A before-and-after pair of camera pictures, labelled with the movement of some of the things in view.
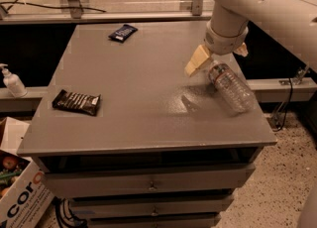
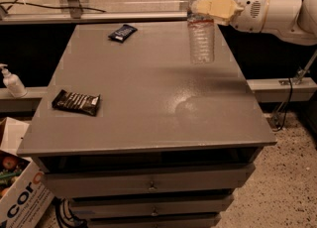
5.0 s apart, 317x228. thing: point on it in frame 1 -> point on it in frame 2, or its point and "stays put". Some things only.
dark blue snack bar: x=124 y=33 stays put
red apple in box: x=10 y=163 stays put
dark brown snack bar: x=76 y=101 stays put
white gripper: x=225 y=44 -> x=250 y=11
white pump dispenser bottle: x=13 y=82 stays put
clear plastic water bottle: x=232 y=90 -> x=201 y=30
